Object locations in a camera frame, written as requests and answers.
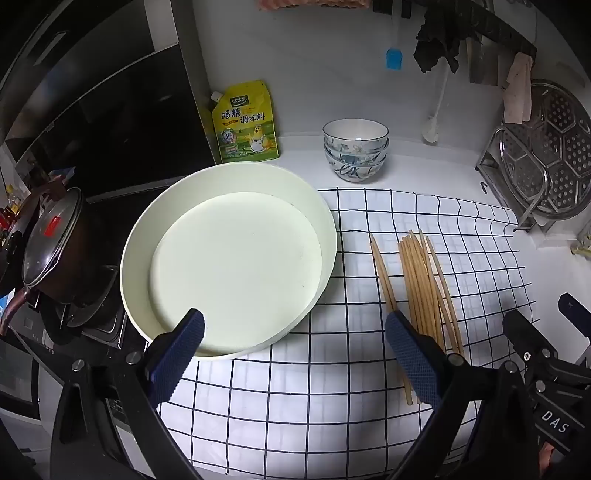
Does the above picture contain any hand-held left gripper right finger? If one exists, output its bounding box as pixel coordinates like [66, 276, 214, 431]
[385, 310, 542, 480]

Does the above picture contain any black hanging cloth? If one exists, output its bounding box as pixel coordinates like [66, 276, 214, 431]
[413, 7, 476, 75]

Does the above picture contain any blue floral ceramic bowl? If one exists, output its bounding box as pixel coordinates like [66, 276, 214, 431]
[325, 154, 387, 184]
[322, 119, 389, 149]
[323, 138, 389, 164]

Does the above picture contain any yellow seasoning pouch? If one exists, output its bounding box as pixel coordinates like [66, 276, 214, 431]
[210, 80, 281, 163]

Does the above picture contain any black wall rail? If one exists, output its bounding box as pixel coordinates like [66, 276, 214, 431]
[372, 0, 536, 61]

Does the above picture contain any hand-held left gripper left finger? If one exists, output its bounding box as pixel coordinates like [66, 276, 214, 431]
[51, 308, 206, 480]

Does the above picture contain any dark cooking pot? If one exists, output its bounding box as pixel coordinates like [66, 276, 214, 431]
[0, 203, 122, 334]

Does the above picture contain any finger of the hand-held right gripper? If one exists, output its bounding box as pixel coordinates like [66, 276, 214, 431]
[558, 292, 591, 329]
[502, 310, 560, 370]

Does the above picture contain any steel cleaver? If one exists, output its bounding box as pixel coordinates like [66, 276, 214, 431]
[466, 37, 502, 86]

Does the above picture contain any cream round plastic basin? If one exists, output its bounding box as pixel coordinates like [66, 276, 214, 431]
[119, 161, 338, 361]

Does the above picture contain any pink hanging cloth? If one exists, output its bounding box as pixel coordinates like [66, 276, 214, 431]
[502, 52, 534, 124]

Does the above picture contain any white dish brush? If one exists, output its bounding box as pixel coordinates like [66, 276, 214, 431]
[421, 60, 451, 142]

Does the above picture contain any metal wire rack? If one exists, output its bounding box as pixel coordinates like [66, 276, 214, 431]
[475, 124, 560, 232]

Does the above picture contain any pink ribbed item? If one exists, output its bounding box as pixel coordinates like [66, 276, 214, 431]
[257, 0, 371, 11]

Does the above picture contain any bunch of wooden chopsticks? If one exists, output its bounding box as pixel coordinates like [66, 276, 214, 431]
[368, 229, 465, 407]

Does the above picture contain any blue silicone spatula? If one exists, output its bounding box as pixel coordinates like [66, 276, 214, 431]
[385, 9, 403, 71]

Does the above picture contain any glass pot lid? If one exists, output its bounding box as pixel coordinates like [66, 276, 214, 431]
[21, 187, 85, 289]

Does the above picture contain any white black grid cloth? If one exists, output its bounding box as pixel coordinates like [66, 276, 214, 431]
[154, 187, 541, 480]

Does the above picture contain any perforated metal steamer plate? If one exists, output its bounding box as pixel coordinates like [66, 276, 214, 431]
[501, 78, 591, 217]

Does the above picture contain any black range hood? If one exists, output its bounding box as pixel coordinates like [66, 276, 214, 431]
[0, 0, 185, 153]

